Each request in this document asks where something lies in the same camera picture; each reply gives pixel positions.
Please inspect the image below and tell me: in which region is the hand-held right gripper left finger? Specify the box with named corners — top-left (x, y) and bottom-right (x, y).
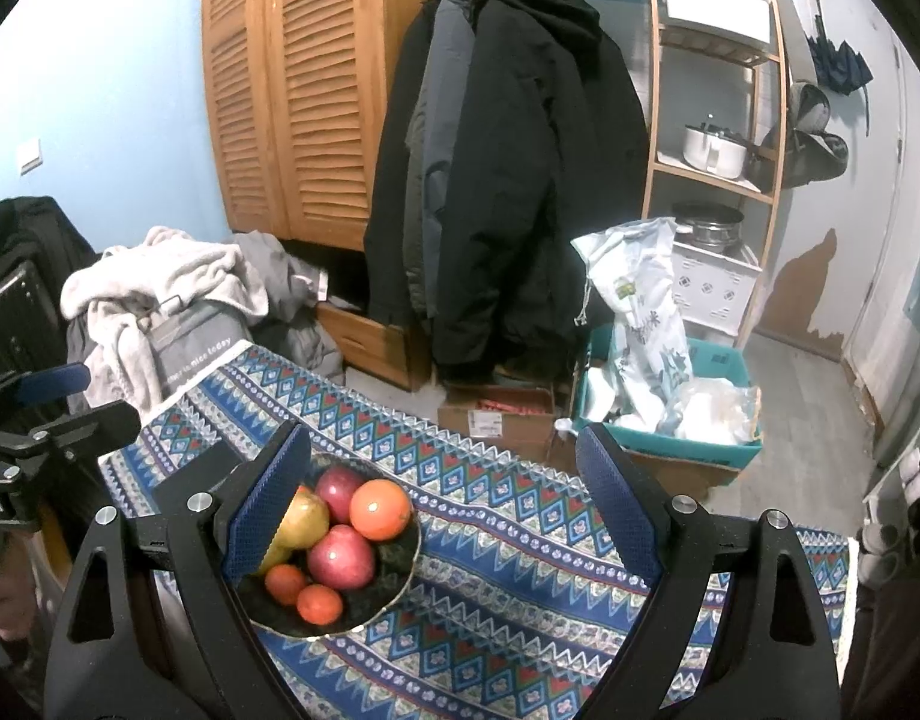
top-left (43, 422), bottom-right (313, 720)

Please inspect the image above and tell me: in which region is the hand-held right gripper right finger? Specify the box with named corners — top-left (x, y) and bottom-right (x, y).
top-left (574, 424), bottom-right (843, 720)

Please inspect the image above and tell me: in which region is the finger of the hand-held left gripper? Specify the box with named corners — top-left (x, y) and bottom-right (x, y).
top-left (0, 401), bottom-right (142, 477)
top-left (0, 364), bottom-right (92, 410)

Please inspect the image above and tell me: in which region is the red apple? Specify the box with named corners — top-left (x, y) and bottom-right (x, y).
top-left (307, 525), bottom-right (377, 588)
top-left (314, 465), bottom-right (363, 524)

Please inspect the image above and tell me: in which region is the small tangerine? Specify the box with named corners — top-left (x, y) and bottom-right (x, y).
top-left (265, 565), bottom-right (308, 607)
top-left (296, 583), bottom-right (344, 626)

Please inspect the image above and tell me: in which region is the large orange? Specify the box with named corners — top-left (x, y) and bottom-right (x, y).
top-left (349, 480), bottom-right (413, 541)

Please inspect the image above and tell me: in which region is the glass bowl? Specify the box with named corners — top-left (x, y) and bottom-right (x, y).
top-left (230, 452), bottom-right (423, 640)

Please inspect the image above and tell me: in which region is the person's left hand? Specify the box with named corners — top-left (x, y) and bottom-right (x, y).
top-left (0, 577), bottom-right (41, 635)

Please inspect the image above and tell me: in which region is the black suitcase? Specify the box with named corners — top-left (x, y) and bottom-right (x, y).
top-left (0, 196), bottom-right (97, 421)

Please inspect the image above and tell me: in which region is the teal plastic basket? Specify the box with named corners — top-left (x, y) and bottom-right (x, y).
top-left (572, 326), bottom-right (765, 470)

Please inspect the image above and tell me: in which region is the blue patterned tablecloth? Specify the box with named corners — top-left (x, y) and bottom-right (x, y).
top-left (100, 341), bottom-right (858, 720)

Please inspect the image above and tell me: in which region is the small labelled cardboard box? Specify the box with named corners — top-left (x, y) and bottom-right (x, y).
top-left (437, 382), bottom-right (558, 458)

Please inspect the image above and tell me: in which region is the white plastic bag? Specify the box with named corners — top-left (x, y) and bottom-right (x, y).
top-left (666, 379), bottom-right (761, 445)

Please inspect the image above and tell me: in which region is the grey storage bag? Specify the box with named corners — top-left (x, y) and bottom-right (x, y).
top-left (140, 300), bottom-right (254, 421)

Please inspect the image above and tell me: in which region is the pile of clothes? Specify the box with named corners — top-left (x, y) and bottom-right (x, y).
top-left (61, 225), bottom-right (269, 410)

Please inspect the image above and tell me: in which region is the white rice bag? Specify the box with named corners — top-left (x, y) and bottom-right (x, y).
top-left (571, 217), bottom-right (693, 432)

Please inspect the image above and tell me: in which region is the wooden drawer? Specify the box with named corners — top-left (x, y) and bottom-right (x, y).
top-left (313, 300), bottom-right (431, 392)

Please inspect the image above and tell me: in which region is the grey garment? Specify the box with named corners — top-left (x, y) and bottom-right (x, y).
top-left (230, 231), bottom-right (348, 387)

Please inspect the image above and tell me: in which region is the white lattice basket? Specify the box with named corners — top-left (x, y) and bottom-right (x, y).
top-left (670, 236), bottom-right (762, 335)

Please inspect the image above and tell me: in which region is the group of shoes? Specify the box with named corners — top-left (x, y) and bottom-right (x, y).
top-left (861, 446), bottom-right (920, 586)

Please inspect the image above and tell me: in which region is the steel pot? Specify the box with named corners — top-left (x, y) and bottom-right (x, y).
top-left (670, 202), bottom-right (746, 248)

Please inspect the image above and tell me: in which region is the shoe rack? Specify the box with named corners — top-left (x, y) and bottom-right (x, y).
top-left (857, 442), bottom-right (920, 593)

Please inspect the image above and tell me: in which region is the wooden shelf rack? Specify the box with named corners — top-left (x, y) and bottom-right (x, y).
top-left (640, 0), bottom-right (791, 350)

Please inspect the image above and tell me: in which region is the black coat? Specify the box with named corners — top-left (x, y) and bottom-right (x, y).
top-left (364, 0), bottom-right (651, 383)

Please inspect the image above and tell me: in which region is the white pot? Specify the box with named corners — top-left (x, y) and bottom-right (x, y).
top-left (681, 120), bottom-right (750, 179)

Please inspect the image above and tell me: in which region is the grey jacket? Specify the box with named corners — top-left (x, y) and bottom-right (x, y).
top-left (403, 0), bottom-right (476, 331)

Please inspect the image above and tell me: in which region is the white painted door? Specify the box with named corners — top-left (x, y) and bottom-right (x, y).
top-left (752, 0), bottom-right (905, 361)

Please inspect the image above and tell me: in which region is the wooden louvered wardrobe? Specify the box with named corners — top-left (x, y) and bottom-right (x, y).
top-left (200, 0), bottom-right (449, 252)

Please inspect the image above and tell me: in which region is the grey hanging bag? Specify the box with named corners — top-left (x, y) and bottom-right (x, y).
top-left (752, 82), bottom-right (851, 192)

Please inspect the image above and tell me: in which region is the dark blue umbrella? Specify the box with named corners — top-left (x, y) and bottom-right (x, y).
top-left (808, 0), bottom-right (875, 97)

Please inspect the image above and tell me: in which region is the white storage bin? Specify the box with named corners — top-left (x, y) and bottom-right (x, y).
top-left (658, 0), bottom-right (774, 46)

